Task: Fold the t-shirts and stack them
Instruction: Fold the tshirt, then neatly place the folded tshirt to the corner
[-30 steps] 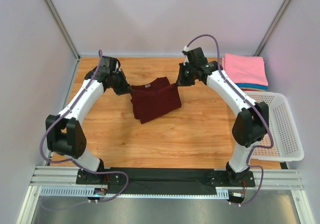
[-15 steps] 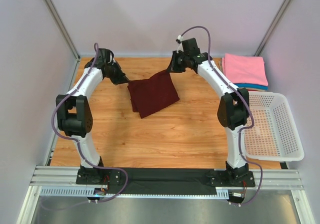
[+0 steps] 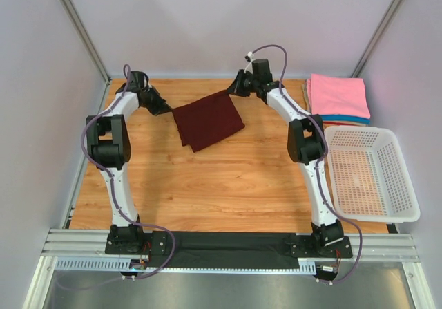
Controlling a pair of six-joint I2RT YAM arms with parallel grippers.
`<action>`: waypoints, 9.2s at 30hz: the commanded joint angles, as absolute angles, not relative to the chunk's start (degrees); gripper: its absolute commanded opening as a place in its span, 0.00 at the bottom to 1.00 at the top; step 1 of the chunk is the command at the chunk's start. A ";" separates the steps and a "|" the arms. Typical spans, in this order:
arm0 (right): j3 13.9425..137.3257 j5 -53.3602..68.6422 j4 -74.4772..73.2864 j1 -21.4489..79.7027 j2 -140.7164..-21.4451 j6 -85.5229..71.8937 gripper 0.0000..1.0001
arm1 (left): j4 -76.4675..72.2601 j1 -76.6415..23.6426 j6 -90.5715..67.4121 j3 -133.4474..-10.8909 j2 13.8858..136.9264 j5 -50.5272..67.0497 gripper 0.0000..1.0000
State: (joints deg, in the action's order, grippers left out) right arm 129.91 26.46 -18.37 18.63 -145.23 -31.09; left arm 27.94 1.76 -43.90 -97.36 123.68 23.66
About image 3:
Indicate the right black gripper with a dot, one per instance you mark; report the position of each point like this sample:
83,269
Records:
238,85

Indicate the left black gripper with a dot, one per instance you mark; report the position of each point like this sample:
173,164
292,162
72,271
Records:
157,104

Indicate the maroon t-shirt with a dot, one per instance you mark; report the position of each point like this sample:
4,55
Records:
207,121

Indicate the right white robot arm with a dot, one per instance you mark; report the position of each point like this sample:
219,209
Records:
306,144

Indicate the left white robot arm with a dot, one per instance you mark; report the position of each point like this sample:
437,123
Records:
106,144

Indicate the pink folded t-shirt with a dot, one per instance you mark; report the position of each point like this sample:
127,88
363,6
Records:
337,96

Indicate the blue folded t-shirt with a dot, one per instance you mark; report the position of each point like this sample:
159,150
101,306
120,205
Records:
348,118

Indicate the white plastic basket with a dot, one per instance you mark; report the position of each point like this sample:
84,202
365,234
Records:
369,176

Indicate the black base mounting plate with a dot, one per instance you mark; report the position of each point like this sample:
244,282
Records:
236,250

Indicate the left aluminium frame post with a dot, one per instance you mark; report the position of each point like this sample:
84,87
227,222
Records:
82,32

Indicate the aluminium frame post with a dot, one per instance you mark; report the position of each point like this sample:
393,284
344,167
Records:
377,36
82,32

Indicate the aluminium slotted cable rail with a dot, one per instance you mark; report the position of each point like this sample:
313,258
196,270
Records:
85,250

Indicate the right aluminium frame post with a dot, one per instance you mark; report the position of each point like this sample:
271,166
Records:
377,36

